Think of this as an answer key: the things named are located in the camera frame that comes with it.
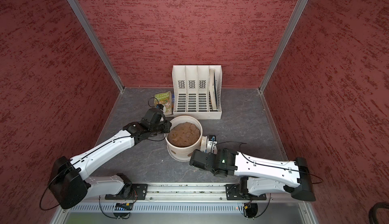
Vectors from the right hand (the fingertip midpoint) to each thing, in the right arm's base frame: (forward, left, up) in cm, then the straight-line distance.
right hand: (206, 164), depth 71 cm
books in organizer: (+41, -6, +9) cm, 43 cm away
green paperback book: (+49, +28, -8) cm, 57 cm away
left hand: (+19, +19, +2) cm, 27 cm away
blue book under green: (+46, +22, -9) cm, 52 cm away
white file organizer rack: (+59, +4, -11) cm, 60 cm away
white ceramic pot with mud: (+15, +12, -2) cm, 19 cm away
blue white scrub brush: (+10, +1, +2) cm, 10 cm away
